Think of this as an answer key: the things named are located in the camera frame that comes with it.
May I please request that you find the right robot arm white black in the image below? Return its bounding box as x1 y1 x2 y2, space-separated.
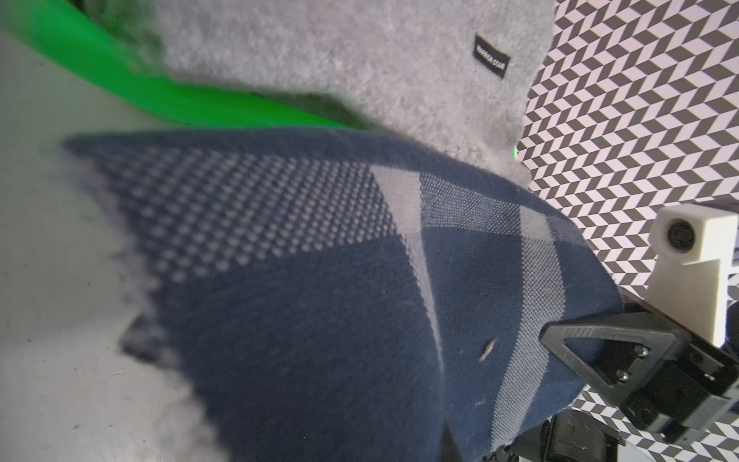
492 300 738 461

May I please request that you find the navy striped scarf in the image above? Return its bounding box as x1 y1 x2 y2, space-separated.
65 127 624 461

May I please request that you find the plain grey scarf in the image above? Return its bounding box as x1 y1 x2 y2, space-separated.
103 0 558 186

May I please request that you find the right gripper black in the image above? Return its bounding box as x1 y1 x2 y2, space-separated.
540 300 738 445

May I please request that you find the green plastic basket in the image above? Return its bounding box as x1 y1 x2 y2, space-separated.
1 1 356 128

